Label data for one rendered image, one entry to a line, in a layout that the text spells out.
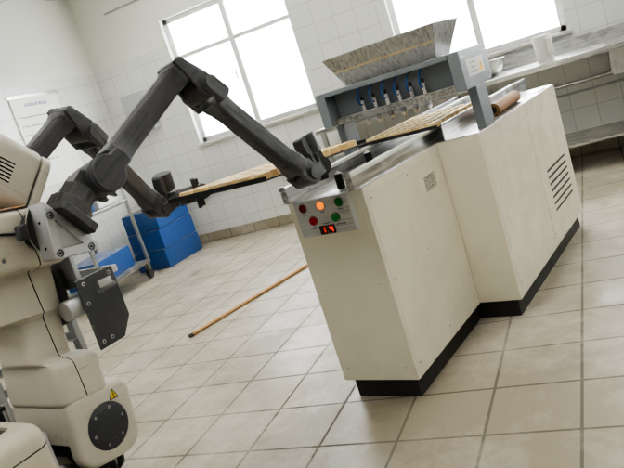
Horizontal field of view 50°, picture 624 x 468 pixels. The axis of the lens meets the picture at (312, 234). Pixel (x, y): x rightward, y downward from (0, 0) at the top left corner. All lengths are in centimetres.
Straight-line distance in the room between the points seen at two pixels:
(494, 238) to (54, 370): 201
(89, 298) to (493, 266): 196
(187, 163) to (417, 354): 517
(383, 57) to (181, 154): 461
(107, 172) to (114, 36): 625
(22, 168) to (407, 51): 190
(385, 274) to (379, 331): 24
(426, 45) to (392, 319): 118
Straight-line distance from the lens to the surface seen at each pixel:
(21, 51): 722
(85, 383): 153
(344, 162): 284
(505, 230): 298
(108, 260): 621
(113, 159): 143
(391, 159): 258
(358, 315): 255
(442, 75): 297
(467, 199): 296
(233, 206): 721
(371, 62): 307
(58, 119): 196
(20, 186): 150
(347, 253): 246
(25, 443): 128
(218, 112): 169
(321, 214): 242
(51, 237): 135
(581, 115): 617
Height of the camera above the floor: 120
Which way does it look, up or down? 11 degrees down
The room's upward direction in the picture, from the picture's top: 18 degrees counter-clockwise
